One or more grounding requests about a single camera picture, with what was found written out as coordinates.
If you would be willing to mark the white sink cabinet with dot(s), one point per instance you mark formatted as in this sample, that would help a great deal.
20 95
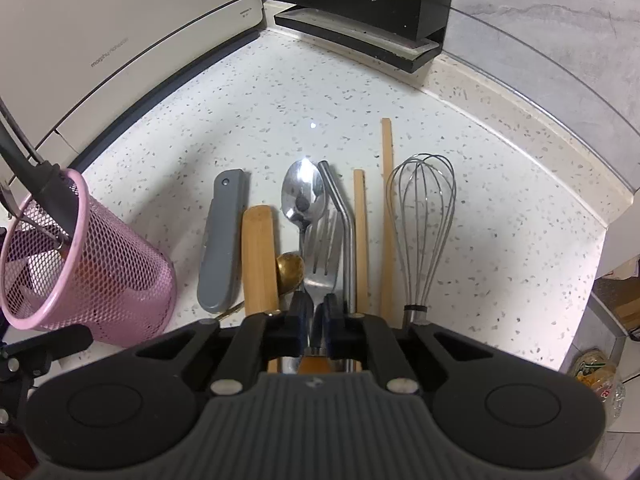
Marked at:
622 240

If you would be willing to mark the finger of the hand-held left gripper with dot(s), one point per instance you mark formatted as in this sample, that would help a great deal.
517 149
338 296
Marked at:
55 342

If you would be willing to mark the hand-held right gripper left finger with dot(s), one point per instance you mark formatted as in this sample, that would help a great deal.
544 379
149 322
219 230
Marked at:
300 320

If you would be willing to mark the bent metal straw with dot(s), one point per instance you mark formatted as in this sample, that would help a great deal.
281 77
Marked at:
350 260

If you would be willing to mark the steel fork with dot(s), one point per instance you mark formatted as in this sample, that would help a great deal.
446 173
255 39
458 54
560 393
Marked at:
322 280

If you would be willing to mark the grey peeler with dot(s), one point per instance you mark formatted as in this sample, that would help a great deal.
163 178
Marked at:
222 250

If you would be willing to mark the bamboo spatula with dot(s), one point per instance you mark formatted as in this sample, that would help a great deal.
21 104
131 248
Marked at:
260 260

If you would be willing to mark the clear bag of yellow food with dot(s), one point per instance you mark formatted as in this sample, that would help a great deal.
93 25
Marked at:
595 375

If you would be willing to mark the small gold spoon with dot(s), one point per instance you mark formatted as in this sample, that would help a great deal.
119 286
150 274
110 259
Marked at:
291 270

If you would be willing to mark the bamboo chopstick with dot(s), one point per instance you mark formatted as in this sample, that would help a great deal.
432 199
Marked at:
361 240
388 210

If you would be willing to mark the pink mesh utensil holder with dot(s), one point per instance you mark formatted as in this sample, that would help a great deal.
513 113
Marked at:
125 285

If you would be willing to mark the white knife steriliser appliance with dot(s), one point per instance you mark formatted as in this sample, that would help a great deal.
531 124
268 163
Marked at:
125 35

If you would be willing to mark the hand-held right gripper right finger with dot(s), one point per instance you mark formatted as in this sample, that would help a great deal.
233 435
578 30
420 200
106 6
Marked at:
334 325

